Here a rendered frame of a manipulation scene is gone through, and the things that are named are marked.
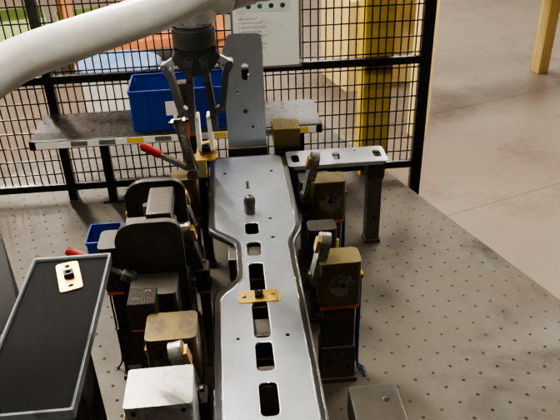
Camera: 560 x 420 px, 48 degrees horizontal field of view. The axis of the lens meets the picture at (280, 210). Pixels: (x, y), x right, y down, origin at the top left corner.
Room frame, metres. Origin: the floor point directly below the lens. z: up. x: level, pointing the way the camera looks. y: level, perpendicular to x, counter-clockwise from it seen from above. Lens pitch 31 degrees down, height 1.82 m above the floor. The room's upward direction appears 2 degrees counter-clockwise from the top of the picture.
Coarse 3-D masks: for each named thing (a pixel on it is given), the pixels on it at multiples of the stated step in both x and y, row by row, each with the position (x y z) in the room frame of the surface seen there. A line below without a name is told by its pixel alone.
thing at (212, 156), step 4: (204, 144) 1.11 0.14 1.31; (208, 144) 1.11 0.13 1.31; (216, 144) 1.12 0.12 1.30; (204, 148) 1.09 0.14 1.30; (208, 148) 1.09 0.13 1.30; (216, 148) 1.10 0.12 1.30; (200, 152) 1.09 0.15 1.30; (204, 152) 1.09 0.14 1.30; (208, 152) 1.09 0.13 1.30; (212, 152) 1.09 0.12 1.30; (216, 152) 1.09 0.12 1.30; (196, 156) 1.08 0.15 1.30; (200, 156) 1.08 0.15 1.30; (204, 156) 1.07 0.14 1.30; (208, 156) 1.07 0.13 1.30; (212, 156) 1.07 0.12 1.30; (216, 156) 1.07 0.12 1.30; (196, 160) 1.06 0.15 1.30; (200, 160) 1.06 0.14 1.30; (204, 160) 1.06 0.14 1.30; (208, 160) 1.06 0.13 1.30; (212, 160) 1.06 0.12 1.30
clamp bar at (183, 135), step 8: (176, 120) 1.46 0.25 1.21; (184, 120) 1.47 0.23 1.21; (176, 128) 1.46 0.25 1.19; (184, 128) 1.46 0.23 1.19; (184, 136) 1.46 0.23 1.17; (184, 144) 1.46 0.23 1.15; (184, 152) 1.46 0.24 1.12; (192, 152) 1.49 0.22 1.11; (192, 160) 1.46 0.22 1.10; (192, 168) 1.46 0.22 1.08
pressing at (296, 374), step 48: (240, 192) 1.46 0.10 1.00; (288, 192) 1.45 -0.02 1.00; (240, 240) 1.23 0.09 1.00; (288, 240) 1.23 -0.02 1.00; (240, 288) 1.05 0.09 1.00; (288, 288) 1.05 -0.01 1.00; (240, 336) 0.91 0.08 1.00; (288, 336) 0.90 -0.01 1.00; (240, 384) 0.78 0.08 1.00; (288, 384) 0.78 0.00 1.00
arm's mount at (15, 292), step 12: (0, 240) 1.32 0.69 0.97; (0, 252) 1.29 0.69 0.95; (0, 264) 1.27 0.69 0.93; (0, 276) 1.25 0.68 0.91; (12, 276) 1.29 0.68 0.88; (0, 288) 1.22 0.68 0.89; (12, 288) 1.23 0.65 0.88; (0, 300) 1.20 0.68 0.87; (12, 300) 1.21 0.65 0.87; (0, 312) 1.18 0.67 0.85; (0, 324) 1.16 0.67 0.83
